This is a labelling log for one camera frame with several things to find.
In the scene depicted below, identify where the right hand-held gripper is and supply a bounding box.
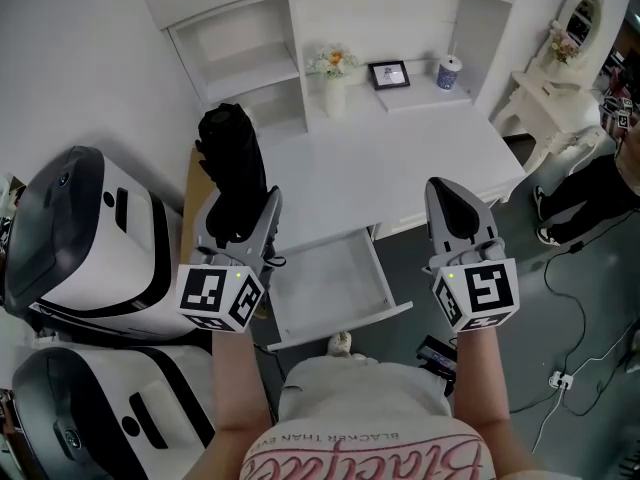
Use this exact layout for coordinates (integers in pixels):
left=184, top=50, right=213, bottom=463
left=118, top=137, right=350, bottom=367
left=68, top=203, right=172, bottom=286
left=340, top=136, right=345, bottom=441
left=422, top=176, right=521, bottom=334

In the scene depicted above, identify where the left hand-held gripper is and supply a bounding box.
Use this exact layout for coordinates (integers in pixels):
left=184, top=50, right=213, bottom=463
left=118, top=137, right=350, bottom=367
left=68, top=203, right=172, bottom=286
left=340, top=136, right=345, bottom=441
left=175, top=184, right=287, bottom=334

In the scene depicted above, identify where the black umbrella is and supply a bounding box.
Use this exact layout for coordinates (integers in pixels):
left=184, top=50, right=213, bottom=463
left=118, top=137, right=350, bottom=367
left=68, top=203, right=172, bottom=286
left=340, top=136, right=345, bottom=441
left=195, top=102, right=269, bottom=250

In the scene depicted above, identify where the white desk drawer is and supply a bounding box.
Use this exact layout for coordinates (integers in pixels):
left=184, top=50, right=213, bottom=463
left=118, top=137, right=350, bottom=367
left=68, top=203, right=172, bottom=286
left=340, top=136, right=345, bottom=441
left=266, top=226, right=414, bottom=353

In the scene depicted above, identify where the person's left forearm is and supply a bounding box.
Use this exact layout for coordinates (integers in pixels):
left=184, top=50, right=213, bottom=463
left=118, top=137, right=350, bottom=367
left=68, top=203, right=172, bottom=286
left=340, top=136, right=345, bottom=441
left=210, top=328, right=275, bottom=480

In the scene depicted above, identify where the person's right forearm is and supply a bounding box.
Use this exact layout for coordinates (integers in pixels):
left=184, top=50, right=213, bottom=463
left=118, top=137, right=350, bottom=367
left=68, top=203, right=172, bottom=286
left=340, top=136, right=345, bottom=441
left=451, top=328, right=554, bottom=480

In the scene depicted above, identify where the white desk with hutch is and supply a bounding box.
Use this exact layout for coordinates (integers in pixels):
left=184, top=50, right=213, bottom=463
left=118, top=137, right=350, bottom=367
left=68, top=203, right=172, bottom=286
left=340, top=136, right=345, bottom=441
left=133, top=0, right=529, bottom=243

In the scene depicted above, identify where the black electronic device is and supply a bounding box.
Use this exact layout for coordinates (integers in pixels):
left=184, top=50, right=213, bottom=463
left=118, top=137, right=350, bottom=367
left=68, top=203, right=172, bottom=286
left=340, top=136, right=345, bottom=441
left=415, top=334, right=459, bottom=398

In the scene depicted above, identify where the blue patterned cup with straw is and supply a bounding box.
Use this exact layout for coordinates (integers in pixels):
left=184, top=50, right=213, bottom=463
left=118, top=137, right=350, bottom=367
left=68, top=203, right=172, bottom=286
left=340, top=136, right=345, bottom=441
left=436, top=41, right=464, bottom=91

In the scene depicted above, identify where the white ornate dressing table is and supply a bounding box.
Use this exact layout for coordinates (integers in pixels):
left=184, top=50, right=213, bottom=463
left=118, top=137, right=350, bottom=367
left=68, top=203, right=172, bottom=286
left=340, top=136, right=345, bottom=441
left=491, top=0, right=610, bottom=175

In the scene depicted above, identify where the white flower vase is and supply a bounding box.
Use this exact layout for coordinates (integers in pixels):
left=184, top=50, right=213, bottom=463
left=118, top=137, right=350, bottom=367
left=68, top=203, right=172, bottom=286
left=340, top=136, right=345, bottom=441
left=324, top=74, right=348, bottom=120

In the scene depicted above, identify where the person's white slipper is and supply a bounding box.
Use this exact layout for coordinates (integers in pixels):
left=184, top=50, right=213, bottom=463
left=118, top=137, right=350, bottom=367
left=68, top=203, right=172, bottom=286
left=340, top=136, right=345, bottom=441
left=326, top=331, right=367, bottom=360

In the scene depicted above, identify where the white and black machine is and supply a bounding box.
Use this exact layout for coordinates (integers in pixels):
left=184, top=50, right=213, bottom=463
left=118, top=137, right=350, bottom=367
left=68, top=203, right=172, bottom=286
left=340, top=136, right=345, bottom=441
left=9, top=344, right=217, bottom=480
left=0, top=144, right=175, bottom=343

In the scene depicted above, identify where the white and orange flower bouquet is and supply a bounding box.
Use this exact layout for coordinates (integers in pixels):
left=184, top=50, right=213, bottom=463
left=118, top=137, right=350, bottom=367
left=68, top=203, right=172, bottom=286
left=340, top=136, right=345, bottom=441
left=305, top=42, right=361, bottom=82

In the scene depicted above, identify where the white power strip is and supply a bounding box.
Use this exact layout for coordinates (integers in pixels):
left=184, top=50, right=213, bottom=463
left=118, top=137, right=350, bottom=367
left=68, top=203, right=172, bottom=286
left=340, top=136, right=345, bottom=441
left=548, top=369, right=576, bottom=392

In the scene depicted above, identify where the pink flower bouquet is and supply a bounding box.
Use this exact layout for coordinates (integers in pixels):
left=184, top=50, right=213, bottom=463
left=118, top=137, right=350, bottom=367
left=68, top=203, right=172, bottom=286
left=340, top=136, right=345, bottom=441
left=548, top=19, right=582, bottom=67

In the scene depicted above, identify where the person's white printed shirt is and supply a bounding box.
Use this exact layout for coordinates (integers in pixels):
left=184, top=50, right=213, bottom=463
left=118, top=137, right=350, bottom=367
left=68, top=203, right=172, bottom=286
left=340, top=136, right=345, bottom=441
left=239, top=353, right=497, bottom=480

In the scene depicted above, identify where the white oval framed mirror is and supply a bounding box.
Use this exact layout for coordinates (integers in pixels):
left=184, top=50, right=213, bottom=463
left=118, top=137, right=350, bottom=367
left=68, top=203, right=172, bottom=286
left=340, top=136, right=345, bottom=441
left=556, top=0, right=606, bottom=72

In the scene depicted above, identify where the black floor cable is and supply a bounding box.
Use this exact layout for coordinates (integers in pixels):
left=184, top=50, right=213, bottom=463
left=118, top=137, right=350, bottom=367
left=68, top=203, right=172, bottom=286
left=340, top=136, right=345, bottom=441
left=507, top=207, right=640, bottom=419

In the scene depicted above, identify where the black picture frame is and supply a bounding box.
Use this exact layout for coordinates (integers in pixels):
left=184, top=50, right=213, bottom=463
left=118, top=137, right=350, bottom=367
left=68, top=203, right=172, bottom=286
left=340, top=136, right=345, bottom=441
left=367, top=60, right=412, bottom=92

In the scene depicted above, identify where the white floor cable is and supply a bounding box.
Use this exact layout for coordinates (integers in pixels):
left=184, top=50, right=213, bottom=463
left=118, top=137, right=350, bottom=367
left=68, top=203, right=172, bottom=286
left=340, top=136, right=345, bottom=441
left=529, top=317, right=640, bottom=455

